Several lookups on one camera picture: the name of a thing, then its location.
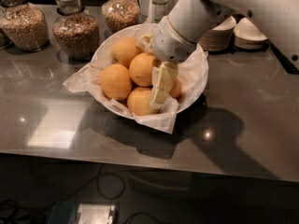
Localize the small stack paper bowls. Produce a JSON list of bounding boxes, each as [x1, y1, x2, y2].
[[233, 18, 267, 49]]

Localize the large stack paper bowls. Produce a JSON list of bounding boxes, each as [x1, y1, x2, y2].
[[199, 16, 236, 51]]

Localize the clear glass bottle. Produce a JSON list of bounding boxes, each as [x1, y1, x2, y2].
[[151, 0, 167, 22]]

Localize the white bowl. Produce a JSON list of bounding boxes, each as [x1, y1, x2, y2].
[[90, 24, 208, 122]]

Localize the glass cereal jar left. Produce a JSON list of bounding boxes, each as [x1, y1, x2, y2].
[[0, 0, 50, 52]]

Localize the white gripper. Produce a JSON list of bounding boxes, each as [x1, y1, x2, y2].
[[135, 17, 197, 109]]

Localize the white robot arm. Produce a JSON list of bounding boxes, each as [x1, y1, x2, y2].
[[151, 0, 299, 67]]

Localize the glass cereal jar right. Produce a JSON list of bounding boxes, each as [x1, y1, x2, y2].
[[102, 0, 140, 34]]

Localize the black cable on floor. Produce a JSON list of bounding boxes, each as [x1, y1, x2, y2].
[[0, 163, 163, 224]]

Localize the orange front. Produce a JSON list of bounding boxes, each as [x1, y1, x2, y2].
[[127, 87, 159, 116]]

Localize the orange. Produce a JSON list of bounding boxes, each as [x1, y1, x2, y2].
[[110, 36, 142, 67], [129, 52, 161, 87], [169, 78, 181, 99], [99, 63, 133, 100], [127, 87, 159, 116]]

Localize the glass cereal jar middle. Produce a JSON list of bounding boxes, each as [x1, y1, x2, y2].
[[52, 0, 99, 61]]

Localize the glass jar far left edge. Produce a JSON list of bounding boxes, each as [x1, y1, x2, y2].
[[0, 7, 12, 49]]

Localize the silver box on floor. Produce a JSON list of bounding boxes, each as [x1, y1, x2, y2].
[[48, 202, 119, 224]]

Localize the glass cereal jar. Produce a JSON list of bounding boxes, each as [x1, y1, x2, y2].
[[0, 0, 50, 52], [102, 0, 140, 34], [52, 0, 99, 61]]

